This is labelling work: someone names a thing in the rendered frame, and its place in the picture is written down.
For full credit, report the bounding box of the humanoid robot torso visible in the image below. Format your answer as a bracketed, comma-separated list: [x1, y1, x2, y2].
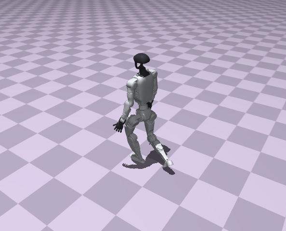
[132, 69, 154, 122]

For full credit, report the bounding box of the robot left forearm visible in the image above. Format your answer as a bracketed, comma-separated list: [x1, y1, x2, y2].
[120, 101, 131, 123]

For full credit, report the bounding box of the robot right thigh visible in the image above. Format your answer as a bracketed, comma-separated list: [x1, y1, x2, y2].
[144, 110, 157, 143]

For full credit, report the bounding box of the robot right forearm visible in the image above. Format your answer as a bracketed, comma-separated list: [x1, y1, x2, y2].
[149, 91, 157, 103]

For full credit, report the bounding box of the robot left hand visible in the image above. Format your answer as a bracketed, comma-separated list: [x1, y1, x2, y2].
[113, 118, 126, 133]

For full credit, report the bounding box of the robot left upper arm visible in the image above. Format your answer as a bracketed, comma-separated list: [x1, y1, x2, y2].
[126, 78, 137, 107]

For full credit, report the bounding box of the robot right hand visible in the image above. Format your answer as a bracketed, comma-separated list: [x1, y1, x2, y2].
[147, 100, 154, 108]

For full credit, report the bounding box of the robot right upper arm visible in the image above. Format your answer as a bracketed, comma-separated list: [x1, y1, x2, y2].
[149, 69, 158, 92]

